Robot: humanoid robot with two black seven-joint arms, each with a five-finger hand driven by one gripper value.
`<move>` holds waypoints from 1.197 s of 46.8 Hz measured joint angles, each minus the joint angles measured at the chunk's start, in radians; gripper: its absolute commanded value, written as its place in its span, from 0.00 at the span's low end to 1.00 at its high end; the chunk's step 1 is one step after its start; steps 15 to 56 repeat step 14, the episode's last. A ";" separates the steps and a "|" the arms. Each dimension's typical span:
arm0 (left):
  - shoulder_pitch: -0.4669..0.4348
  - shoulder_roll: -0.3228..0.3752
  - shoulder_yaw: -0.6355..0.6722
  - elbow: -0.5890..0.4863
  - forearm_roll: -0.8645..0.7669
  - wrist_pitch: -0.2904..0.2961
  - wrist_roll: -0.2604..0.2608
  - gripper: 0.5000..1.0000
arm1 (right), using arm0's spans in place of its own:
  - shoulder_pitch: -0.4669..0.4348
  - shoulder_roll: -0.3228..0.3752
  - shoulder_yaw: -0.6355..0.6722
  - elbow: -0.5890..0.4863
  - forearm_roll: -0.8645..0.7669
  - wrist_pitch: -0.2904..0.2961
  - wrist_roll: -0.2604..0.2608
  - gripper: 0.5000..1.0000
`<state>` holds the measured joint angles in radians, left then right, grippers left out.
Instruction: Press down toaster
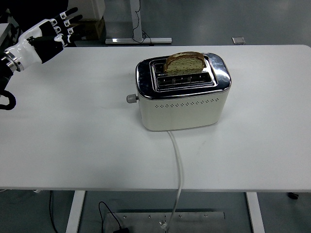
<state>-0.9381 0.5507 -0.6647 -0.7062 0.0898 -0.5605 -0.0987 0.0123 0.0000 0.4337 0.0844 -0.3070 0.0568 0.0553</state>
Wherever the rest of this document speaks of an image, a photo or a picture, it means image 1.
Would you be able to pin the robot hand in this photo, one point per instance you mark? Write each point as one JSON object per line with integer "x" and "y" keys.
{"x": 46, "y": 46}

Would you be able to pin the grey toaster lever knob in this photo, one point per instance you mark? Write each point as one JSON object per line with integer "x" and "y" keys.
{"x": 131, "y": 98}

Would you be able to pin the cream and chrome toaster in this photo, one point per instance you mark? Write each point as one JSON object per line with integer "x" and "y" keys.
{"x": 182, "y": 116}

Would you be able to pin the brown cardboard box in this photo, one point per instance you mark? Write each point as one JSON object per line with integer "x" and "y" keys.
{"x": 93, "y": 29}

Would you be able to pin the white plastic container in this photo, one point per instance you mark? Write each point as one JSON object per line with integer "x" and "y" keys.
{"x": 90, "y": 8}

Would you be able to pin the white desk leg with foot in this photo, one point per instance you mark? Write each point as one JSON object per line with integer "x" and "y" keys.
{"x": 133, "y": 14}

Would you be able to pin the brown bread slice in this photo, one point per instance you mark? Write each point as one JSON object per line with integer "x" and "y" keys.
{"x": 184, "y": 65}

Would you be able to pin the white table leg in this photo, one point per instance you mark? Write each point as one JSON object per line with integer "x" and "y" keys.
{"x": 75, "y": 211}
{"x": 255, "y": 213}

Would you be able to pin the grey floor socket plate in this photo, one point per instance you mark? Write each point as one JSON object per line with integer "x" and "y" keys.
{"x": 238, "y": 40}

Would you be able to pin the grey metal plate with screws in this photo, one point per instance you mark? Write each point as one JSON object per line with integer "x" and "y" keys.
{"x": 194, "y": 223}

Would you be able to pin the black caster wheel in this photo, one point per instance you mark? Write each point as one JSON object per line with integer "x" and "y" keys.
{"x": 293, "y": 195}

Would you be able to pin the white furniture frame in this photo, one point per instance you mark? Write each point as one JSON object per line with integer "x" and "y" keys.
{"x": 3, "y": 30}

